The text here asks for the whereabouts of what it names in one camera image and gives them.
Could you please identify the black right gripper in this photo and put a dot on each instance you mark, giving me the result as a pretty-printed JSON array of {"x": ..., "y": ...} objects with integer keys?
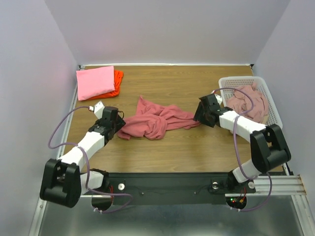
[{"x": 201, "y": 113}]

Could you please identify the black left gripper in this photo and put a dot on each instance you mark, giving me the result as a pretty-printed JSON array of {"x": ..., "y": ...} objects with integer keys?
[{"x": 120, "y": 124}]

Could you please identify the dusty red t shirt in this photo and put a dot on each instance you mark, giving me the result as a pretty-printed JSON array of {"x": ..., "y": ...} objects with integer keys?
[{"x": 152, "y": 121}]

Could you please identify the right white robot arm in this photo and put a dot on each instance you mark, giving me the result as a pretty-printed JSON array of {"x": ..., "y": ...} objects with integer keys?
[{"x": 268, "y": 145}]

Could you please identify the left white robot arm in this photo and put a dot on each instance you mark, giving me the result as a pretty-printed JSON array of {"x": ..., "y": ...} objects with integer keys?
[{"x": 68, "y": 177}]

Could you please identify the pale pink clothes in basket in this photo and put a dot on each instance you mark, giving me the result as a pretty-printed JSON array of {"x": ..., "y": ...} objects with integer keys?
[{"x": 240, "y": 103}]

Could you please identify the white plastic laundry basket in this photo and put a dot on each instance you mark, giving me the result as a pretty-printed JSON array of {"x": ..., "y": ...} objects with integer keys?
[{"x": 229, "y": 84}]

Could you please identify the folded light pink t shirt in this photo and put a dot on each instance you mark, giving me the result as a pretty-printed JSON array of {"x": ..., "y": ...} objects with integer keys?
[{"x": 94, "y": 82}]

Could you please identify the folded orange t shirt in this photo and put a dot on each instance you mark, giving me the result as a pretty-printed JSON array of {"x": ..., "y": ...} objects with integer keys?
[{"x": 118, "y": 77}]

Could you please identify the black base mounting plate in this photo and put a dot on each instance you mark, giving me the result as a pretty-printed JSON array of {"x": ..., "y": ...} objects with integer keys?
[{"x": 174, "y": 188}]

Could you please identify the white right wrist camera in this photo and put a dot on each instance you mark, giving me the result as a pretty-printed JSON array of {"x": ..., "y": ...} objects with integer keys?
[{"x": 218, "y": 97}]

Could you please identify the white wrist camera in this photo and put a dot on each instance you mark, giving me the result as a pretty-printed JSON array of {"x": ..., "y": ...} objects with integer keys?
[
  {"x": 218, "y": 97},
  {"x": 97, "y": 109}
]

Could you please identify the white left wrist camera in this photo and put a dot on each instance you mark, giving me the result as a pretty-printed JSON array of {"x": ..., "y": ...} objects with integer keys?
[{"x": 97, "y": 109}]

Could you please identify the aluminium frame rail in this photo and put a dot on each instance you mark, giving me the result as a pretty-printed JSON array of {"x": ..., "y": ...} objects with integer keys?
[{"x": 200, "y": 149}]

